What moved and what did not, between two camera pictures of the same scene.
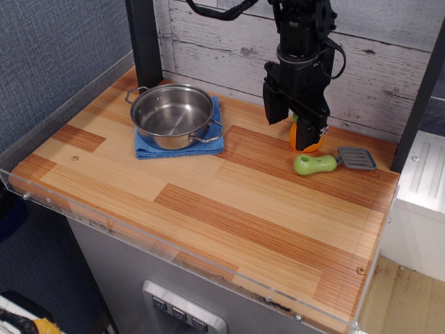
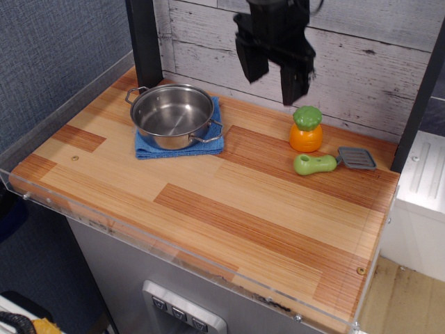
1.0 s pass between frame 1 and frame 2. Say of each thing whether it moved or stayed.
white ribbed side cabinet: stayed
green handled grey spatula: stayed
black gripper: moved
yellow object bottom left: stayed
